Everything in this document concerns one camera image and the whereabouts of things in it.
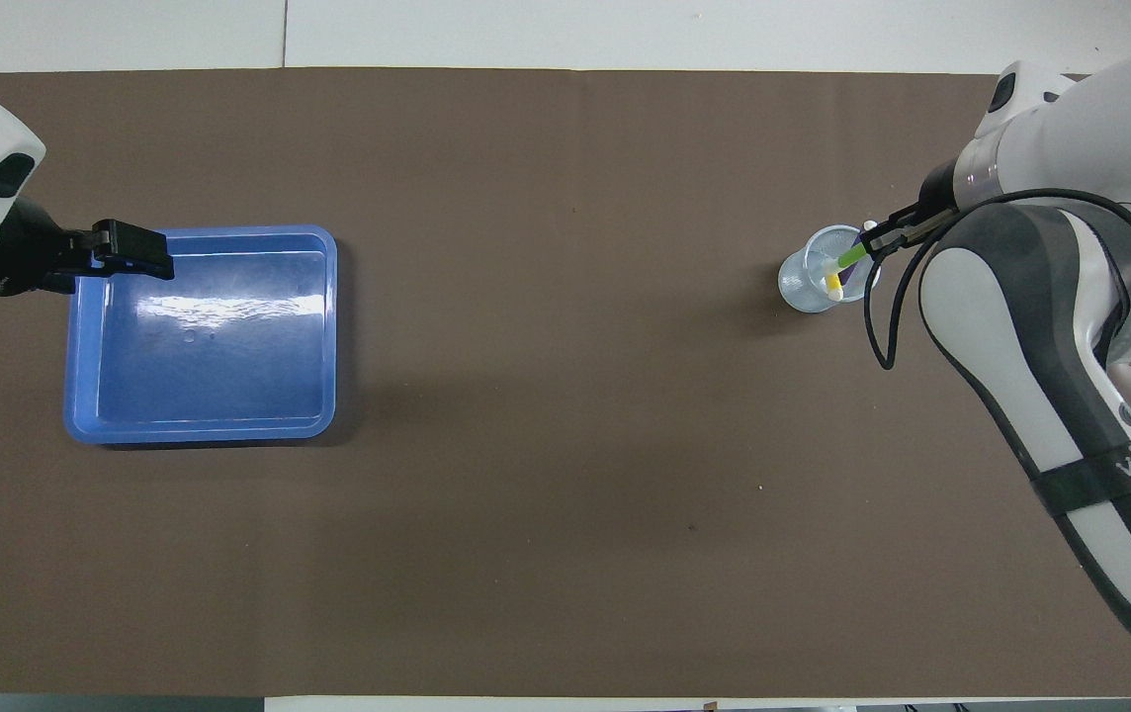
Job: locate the green pen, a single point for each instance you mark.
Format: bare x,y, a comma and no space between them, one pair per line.
850,257

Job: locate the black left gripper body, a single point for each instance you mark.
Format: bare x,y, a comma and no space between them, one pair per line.
22,257

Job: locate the purple pen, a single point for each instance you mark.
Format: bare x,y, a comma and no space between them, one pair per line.
858,277

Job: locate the brown table mat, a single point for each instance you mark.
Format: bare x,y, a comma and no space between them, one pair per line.
565,554

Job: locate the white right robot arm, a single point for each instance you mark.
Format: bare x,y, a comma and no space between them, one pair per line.
1050,326

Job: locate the translucent plastic cup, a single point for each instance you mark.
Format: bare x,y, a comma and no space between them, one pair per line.
803,287

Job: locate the yellow pen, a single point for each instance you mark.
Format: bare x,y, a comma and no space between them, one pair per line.
834,283

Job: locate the blue plastic tray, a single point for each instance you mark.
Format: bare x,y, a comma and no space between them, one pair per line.
210,396

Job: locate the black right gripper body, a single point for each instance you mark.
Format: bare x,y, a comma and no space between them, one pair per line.
939,186

